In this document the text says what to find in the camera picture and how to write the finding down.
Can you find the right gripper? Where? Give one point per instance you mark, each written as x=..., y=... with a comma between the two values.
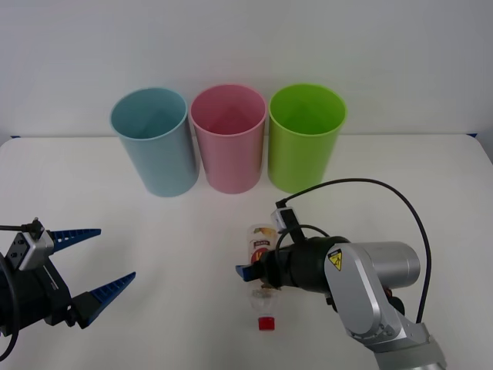
x=279, y=268

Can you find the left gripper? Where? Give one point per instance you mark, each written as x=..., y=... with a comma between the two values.
x=46, y=297

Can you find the clear plastic bottle red cap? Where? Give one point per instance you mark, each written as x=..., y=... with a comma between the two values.
x=259, y=239

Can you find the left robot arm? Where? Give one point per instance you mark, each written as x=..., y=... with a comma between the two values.
x=29, y=250

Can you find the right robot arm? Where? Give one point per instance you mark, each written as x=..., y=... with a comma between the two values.
x=385, y=262

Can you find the pink plastic bin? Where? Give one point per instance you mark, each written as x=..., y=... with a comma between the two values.
x=231, y=162

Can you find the green plastic bin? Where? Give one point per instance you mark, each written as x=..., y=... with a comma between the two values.
x=300, y=162

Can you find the pale blue plastic bin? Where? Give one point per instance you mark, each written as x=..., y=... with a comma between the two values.
x=165, y=165

